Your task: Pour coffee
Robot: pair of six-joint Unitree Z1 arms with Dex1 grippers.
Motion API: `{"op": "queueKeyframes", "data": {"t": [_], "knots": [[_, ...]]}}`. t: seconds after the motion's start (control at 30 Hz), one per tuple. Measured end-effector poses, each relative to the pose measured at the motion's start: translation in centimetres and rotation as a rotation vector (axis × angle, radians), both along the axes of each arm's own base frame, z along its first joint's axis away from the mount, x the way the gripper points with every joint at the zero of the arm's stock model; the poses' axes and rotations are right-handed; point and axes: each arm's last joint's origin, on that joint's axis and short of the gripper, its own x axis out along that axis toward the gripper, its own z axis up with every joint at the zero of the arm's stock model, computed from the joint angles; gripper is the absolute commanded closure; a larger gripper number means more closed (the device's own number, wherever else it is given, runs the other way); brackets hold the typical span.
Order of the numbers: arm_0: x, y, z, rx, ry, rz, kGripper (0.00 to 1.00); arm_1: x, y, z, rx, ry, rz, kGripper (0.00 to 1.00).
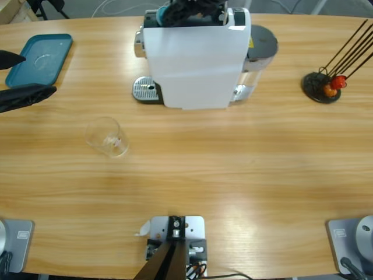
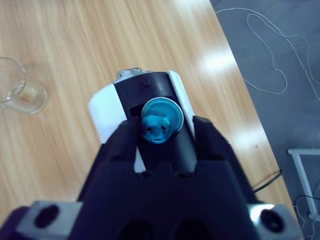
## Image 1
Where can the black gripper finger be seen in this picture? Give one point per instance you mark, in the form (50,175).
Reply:
(26,96)
(207,6)
(177,13)
(10,59)

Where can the blue coffee capsule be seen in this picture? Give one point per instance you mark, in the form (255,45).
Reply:
(161,15)

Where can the clear drinking glass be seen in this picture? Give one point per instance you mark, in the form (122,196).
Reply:
(109,140)

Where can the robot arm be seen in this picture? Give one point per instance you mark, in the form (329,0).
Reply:
(365,236)
(1,236)

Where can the white capsule coffee machine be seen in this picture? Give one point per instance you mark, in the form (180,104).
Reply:
(195,67)

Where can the orange coffee capsule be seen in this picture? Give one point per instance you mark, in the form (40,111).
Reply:
(330,91)

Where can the red coffee capsule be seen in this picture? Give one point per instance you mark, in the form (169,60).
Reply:
(338,82)

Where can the teal plastic tray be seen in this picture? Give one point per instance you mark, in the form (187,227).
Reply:
(43,58)

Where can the clear water tank dark lid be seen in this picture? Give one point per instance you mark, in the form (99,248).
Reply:
(260,43)

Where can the black metal stand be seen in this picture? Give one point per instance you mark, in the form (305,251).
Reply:
(56,7)

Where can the metal grid drip tray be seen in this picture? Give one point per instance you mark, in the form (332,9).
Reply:
(144,87)

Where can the black capsule holder with rods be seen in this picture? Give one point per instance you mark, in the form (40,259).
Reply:
(316,84)

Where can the white paper tab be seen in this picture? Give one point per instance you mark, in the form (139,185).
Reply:
(143,229)

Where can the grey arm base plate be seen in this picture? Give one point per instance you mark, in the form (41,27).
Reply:
(20,245)
(341,242)

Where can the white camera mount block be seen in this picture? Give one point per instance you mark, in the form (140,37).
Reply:
(193,230)

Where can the black camera post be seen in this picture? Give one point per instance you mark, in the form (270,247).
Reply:
(166,259)

